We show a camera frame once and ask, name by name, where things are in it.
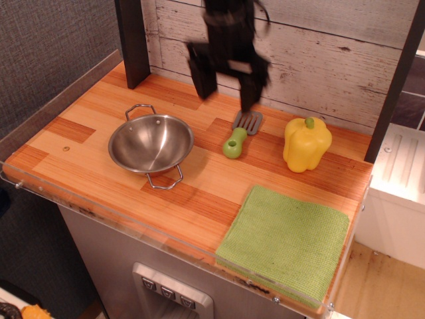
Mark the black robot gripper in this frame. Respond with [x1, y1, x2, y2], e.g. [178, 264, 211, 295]
[187, 19, 270, 112]

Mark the green handled grey spatula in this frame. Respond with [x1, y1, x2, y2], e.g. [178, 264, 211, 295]
[222, 111, 263, 159]

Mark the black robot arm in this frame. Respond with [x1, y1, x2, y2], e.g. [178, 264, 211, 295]
[187, 1, 270, 113]

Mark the yellow toy bell pepper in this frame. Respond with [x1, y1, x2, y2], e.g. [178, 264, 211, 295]
[283, 117, 332, 173]

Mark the green knitted cloth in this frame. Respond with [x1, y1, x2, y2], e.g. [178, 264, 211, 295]
[216, 185, 349, 308]

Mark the white toy sink unit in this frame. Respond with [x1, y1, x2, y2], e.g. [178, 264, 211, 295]
[355, 124, 424, 268]

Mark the clear acrylic table guard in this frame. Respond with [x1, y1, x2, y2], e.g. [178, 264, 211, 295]
[1, 52, 372, 318]

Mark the silver toy dispenser panel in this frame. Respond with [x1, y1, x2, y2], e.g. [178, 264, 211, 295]
[132, 263, 214, 319]

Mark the orange object bottom left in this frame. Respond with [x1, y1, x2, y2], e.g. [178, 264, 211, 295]
[21, 304, 52, 319]

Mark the small steel bowl with handles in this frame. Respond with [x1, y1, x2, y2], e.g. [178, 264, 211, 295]
[108, 104, 195, 190]

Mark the dark right shelf post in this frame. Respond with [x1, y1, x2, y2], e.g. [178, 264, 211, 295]
[364, 0, 424, 163]

